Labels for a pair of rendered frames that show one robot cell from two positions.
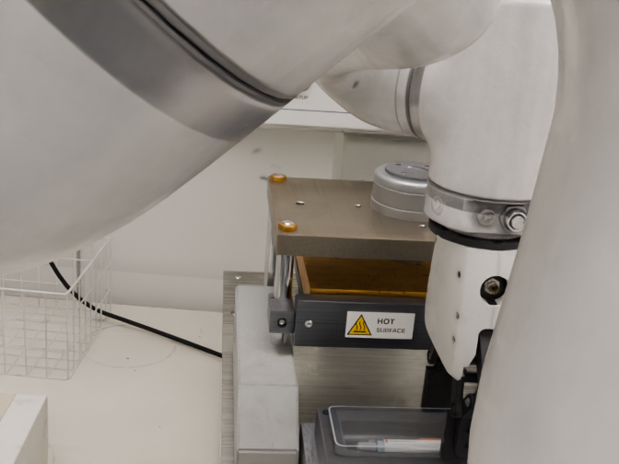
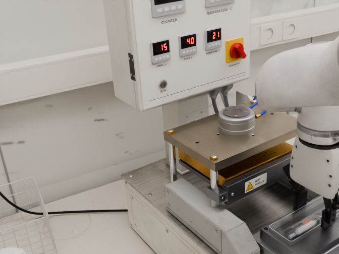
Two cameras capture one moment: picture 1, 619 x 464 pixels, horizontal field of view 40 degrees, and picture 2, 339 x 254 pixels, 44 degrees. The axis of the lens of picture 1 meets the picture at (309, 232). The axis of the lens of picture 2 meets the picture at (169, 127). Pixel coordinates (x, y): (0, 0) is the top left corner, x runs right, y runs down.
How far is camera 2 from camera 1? 43 cm
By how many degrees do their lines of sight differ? 24
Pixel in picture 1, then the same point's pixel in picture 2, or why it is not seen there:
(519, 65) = not seen: outside the picture
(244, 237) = (93, 150)
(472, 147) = (331, 113)
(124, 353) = (69, 229)
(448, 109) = not seen: hidden behind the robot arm
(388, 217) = (236, 135)
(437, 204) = (315, 137)
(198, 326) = (89, 200)
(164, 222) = (52, 157)
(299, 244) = (223, 163)
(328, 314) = (238, 187)
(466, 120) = not seen: hidden behind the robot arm
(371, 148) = (188, 101)
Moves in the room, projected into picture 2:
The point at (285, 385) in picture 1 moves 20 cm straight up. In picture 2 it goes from (240, 224) to (241, 129)
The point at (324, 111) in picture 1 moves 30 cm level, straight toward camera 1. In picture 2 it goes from (173, 93) to (254, 145)
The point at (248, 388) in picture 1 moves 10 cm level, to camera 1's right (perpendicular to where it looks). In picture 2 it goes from (230, 233) to (273, 215)
